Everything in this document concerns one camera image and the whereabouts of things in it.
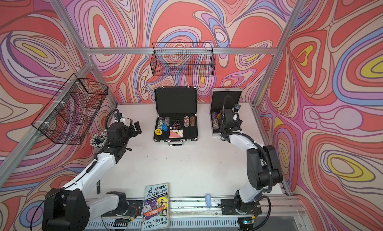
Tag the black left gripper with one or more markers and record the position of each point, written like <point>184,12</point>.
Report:
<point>131,129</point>

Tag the black wire basket left wall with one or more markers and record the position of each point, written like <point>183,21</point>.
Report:
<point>67,118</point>

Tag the black poker case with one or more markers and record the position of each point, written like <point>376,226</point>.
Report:
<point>176,121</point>

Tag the small light blue tube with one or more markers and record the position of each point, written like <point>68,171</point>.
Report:
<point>208,201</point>

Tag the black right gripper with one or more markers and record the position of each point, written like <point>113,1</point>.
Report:
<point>238,122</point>

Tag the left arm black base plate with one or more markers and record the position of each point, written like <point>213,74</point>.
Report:
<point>133,210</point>

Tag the black wire basket wall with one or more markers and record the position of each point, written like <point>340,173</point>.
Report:
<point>67,118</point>
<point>183,59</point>

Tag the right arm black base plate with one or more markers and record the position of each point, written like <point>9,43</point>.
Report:
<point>237,206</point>

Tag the black wire basket back wall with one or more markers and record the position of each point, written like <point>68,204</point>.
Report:
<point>183,59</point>

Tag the treehouse paperback book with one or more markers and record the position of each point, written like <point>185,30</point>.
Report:
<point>156,207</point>

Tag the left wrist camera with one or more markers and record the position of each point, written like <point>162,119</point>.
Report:
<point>116,118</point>

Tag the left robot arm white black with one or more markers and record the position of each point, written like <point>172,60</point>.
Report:
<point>67,209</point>

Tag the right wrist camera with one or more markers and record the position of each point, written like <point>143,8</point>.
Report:
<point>228,115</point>

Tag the black marker pen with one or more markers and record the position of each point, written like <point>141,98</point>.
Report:
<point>98,188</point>

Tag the silver pencil cup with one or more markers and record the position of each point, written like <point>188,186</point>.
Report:
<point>98,140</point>

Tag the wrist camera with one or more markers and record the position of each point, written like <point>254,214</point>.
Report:
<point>228,115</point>
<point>116,118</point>

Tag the silver aluminium poker case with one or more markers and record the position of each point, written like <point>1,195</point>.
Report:
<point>220,96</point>

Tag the aluminium frame rail front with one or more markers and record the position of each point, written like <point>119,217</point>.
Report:
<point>196,207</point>

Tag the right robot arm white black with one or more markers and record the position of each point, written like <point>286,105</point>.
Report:
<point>262,162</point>

